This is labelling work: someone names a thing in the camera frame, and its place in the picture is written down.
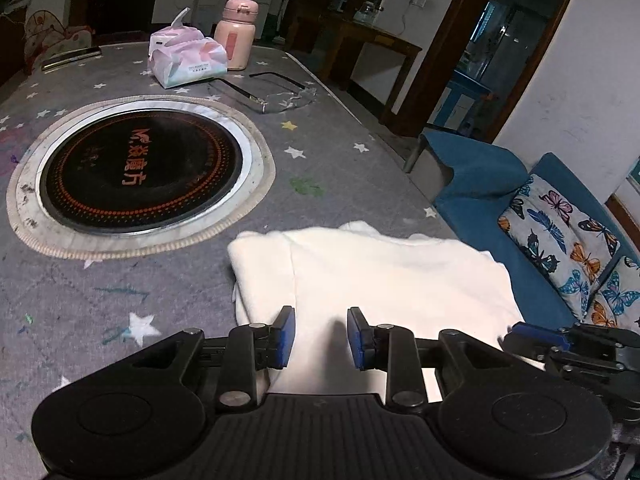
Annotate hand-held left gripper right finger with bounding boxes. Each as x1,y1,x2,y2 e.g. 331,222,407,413
347,306,507,409

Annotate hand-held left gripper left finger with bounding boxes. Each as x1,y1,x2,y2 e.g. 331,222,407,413
131,305,296,409

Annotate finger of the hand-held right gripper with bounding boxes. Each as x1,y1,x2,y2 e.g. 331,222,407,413
501,333,626,391
509,322,640,357

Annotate cream white garment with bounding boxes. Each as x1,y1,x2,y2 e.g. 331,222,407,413
227,220,526,397

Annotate butterfly print cushion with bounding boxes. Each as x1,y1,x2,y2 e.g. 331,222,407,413
498,174,621,321
589,256,640,332

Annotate grey star print tablecloth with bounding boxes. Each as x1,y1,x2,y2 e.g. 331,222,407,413
0,42,453,480

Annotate blue sofa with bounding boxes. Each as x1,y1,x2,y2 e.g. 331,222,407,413
422,130,640,332

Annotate round black induction cooktop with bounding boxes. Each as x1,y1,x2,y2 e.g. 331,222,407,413
6,96,277,261

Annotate blue cabinet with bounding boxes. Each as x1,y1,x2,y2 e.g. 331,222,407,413
430,69,494,134

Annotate pink white tissue pack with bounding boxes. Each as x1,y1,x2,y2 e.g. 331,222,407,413
148,7,230,90

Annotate dark wooden side table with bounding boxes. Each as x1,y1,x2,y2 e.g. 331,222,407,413
294,9,424,117

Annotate pink insulated bottle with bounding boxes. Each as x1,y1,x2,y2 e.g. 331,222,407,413
214,0,259,72

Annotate glass kettle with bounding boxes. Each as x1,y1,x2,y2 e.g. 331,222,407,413
356,1,384,24

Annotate black phone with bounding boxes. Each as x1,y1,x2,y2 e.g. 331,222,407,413
41,46,102,71

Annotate fan print chair cover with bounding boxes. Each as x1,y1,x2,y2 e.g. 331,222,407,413
23,7,95,68

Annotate clear frame eyeglasses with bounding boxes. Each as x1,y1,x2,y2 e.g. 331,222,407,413
207,71,319,115

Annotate brown wooden door frame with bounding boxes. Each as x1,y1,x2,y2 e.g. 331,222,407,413
382,0,587,144

